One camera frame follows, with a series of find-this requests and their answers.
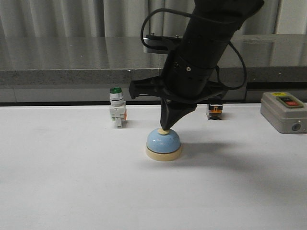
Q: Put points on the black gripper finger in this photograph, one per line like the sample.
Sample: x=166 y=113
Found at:
x=173 y=111

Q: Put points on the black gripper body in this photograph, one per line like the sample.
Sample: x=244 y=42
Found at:
x=180 y=82

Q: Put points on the blue call bell cream base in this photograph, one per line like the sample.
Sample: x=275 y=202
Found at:
x=163 y=145

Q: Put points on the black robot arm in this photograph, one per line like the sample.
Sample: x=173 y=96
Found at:
x=211 y=26

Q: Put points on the grey stone countertop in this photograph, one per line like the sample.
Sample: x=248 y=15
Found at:
x=82 y=69

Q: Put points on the grey curtain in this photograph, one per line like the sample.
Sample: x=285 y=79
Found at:
x=110 y=18

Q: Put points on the black rotary selector switch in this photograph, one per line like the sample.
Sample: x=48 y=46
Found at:
x=215 y=108

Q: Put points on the wrist camera mount plate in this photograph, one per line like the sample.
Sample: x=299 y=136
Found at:
x=160 y=44

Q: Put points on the green pushbutton switch white body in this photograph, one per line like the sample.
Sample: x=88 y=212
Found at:
x=118 y=111

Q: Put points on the grey switch box red button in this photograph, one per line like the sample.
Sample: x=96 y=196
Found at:
x=285 y=112

